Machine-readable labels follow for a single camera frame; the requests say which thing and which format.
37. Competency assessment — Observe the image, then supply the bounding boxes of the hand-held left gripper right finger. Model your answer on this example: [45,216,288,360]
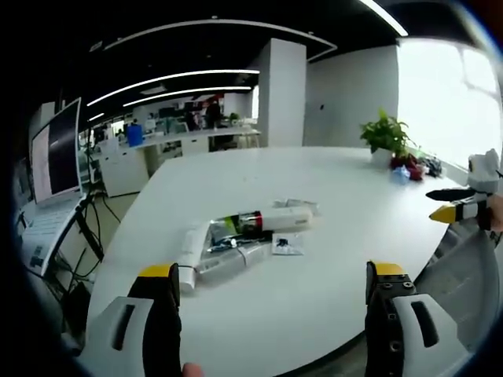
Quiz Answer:
[365,259,474,377]

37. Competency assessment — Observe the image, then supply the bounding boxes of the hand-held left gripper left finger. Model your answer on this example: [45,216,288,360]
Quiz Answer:
[79,263,184,377]

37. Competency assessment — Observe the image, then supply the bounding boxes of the white skincare tube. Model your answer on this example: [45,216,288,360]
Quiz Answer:
[178,226,210,294]

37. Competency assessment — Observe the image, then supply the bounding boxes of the silver skincare tube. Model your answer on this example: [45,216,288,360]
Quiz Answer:
[195,243,273,282]

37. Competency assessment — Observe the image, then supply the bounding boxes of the silver green skincare sachet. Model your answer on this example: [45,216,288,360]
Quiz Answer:
[207,217,253,253]

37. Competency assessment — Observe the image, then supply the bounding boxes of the grey skincare sachet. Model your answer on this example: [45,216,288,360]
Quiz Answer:
[272,198,320,218]

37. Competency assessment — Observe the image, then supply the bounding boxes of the white tube with red band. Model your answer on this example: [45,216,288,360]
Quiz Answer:
[225,207,314,237]

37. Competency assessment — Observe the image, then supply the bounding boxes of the dark small item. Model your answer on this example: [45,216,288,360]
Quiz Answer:
[423,156,444,178]

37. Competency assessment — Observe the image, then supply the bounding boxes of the red cloth bundle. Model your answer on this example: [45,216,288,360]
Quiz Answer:
[390,152,429,182]

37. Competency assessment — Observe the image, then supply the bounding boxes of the blue crumpled item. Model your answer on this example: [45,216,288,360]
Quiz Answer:
[390,166,412,184]

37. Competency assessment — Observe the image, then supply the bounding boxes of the grey office chair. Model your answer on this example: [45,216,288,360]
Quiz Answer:
[414,226,501,354]

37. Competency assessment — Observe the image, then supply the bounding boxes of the potted green plant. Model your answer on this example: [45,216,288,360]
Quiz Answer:
[359,107,418,165]

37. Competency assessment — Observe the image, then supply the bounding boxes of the white cabinet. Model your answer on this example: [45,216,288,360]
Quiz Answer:
[97,144,151,198]

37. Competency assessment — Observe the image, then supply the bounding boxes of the computer monitor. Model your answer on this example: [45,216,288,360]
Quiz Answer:
[28,97,84,206]

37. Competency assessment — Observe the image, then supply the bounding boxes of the blue water jug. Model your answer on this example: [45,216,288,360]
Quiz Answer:
[126,123,145,148]

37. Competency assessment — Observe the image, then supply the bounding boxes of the long white counter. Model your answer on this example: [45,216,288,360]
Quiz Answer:
[117,127,262,155]

